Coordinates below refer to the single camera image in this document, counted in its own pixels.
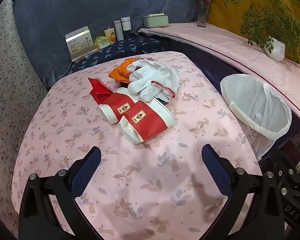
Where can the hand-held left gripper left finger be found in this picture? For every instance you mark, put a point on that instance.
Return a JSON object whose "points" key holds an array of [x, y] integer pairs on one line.
{"points": [[86, 172]]}

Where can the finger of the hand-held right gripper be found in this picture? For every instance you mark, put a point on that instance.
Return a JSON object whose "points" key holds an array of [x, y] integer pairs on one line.
{"points": [[285, 160]]}

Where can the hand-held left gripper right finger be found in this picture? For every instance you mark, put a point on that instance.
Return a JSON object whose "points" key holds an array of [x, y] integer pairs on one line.
{"points": [[215, 170]]}

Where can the trash bin with white liner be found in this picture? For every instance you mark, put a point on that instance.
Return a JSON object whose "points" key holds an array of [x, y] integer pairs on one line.
{"points": [[252, 100]]}

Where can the red and white paper bag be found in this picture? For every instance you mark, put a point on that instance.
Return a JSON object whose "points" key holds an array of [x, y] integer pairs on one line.
{"points": [[150, 120], [120, 102]]}

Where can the red paper envelope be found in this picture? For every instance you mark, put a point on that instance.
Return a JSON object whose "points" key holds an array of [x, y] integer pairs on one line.
{"points": [[98, 90]]}

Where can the white cotton glove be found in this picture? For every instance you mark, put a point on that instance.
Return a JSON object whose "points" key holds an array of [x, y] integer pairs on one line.
{"points": [[142, 90], [162, 72]]}

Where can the orange plastic bag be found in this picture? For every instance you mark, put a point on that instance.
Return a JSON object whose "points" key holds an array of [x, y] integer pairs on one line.
{"points": [[120, 71]]}

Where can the pink rabbit print tablecloth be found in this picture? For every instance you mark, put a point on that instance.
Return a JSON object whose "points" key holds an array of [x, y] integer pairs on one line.
{"points": [[140, 180]]}

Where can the potted plant in white pot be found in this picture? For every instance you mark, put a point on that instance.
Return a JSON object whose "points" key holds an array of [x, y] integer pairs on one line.
{"points": [[275, 50]]}

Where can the dark purple quilted cloth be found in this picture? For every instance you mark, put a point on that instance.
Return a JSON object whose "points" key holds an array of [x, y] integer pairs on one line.
{"points": [[190, 55]]}

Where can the white box with flower print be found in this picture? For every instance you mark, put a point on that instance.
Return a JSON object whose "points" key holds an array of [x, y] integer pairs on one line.
{"points": [[80, 43]]}

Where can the pink cloth with red stripe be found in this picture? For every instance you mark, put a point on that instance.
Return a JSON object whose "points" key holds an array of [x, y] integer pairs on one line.
{"points": [[215, 40]]}

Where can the green packet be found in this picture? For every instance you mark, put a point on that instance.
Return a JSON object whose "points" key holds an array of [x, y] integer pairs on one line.
{"points": [[101, 42]]}

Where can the navy floral cloth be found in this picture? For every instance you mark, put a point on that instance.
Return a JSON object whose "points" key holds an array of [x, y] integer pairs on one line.
{"points": [[130, 47]]}

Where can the yellow tin can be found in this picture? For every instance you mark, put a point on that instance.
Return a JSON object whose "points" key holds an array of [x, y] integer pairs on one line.
{"points": [[110, 36]]}

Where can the tall white bottle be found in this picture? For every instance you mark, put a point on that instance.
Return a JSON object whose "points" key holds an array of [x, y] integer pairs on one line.
{"points": [[118, 30]]}

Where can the yellow backdrop cloth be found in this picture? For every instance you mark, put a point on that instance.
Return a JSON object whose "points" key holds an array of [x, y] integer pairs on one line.
{"points": [[220, 17]]}

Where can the glass vase with pink flowers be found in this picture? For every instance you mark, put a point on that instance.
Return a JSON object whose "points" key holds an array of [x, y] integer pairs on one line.
{"points": [[201, 17]]}

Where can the white cylinder jar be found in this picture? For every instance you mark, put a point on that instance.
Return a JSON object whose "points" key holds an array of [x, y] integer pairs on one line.
{"points": [[126, 23]]}

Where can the green tissue box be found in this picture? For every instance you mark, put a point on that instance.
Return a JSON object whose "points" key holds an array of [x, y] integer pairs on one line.
{"points": [[156, 21]]}

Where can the blue-grey backdrop cloth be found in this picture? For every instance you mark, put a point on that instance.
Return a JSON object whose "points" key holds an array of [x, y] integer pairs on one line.
{"points": [[65, 5]]}

